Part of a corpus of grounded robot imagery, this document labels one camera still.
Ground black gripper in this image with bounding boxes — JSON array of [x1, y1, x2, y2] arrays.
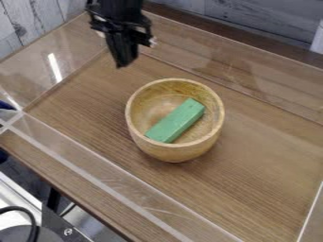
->
[[85, 0, 156, 68]]

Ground green rectangular block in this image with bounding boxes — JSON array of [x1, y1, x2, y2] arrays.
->
[[145, 98, 205, 144]]

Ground brown wooden bowl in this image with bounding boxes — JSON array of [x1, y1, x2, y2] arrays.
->
[[125, 78, 224, 163]]

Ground black table leg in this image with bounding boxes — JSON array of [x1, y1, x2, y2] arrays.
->
[[46, 188, 61, 213]]

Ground clear acrylic enclosure wall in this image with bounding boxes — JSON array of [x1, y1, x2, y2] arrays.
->
[[0, 6, 323, 242]]

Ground black cable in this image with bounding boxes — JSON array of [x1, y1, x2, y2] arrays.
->
[[0, 205, 41, 242]]

